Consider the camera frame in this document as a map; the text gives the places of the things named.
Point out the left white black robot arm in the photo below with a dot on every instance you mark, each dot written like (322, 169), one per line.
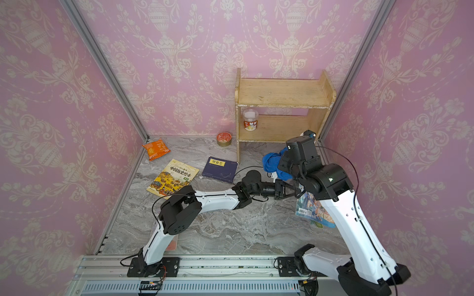
(181, 209)

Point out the colourful sunflower magazine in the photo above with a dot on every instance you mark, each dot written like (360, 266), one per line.
(309, 208)

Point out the left aluminium corner post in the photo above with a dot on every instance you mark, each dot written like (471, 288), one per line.
(91, 42)

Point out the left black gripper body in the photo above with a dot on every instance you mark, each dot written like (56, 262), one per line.
(268, 189)

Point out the Hamlet purple red book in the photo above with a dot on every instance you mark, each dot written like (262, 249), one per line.
(172, 244)

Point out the white red cup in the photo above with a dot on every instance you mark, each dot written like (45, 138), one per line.
(250, 119)

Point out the wooden two-tier shelf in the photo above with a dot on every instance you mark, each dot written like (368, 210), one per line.
(300, 105)

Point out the yellow history picture book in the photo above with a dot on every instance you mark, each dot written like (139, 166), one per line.
(175, 176)

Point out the right aluminium corner post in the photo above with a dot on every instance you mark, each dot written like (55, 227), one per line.
(368, 41)

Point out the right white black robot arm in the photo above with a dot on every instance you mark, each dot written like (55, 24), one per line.
(368, 270)

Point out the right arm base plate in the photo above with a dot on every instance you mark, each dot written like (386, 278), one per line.
(292, 267)

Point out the aluminium front rail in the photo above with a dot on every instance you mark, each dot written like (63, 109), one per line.
(198, 275)

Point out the aluminium corner post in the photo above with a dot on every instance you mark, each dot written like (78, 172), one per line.
(368, 41)
(91, 42)

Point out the dark blue book yellow label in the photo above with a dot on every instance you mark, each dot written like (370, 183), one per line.
(219, 169)

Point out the blue cloth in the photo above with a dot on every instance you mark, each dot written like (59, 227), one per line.
(270, 164)

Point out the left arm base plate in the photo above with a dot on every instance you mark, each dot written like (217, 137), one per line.
(168, 267)

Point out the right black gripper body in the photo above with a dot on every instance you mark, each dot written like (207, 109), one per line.
(287, 166)

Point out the orange snack bag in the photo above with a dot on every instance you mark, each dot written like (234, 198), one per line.
(156, 149)

